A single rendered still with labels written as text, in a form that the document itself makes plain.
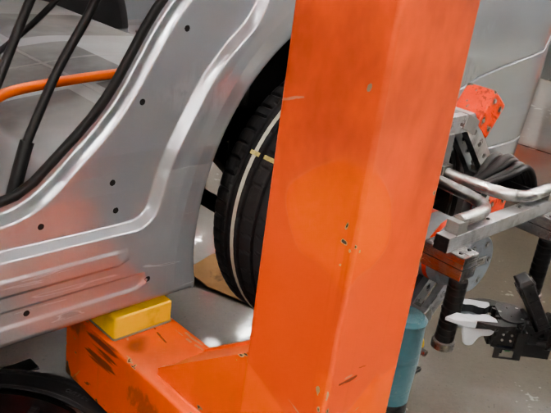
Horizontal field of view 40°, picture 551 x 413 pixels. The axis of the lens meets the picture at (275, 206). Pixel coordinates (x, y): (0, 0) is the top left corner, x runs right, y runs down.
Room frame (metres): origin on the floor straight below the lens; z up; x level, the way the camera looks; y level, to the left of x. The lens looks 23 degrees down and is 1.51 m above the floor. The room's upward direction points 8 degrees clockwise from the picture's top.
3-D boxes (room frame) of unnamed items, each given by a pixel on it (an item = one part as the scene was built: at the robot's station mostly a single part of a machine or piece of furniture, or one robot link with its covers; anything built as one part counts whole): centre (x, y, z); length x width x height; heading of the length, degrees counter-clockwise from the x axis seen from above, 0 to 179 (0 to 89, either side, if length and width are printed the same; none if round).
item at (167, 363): (1.17, 0.15, 0.69); 0.52 x 0.17 x 0.35; 47
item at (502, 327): (1.21, -0.43, 0.83); 0.09 x 0.05 x 0.02; 101
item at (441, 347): (1.23, -0.35, 0.83); 0.04 x 0.04 x 0.16
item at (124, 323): (1.29, 0.27, 0.71); 0.14 x 0.14 x 0.05; 47
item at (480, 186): (1.51, -0.45, 1.03); 0.19 x 0.18 x 0.11; 47
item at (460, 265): (1.25, -0.33, 0.93); 0.09 x 0.05 x 0.05; 47
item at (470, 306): (1.26, -0.38, 0.81); 0.09 x 0.03 x 0.06; 82
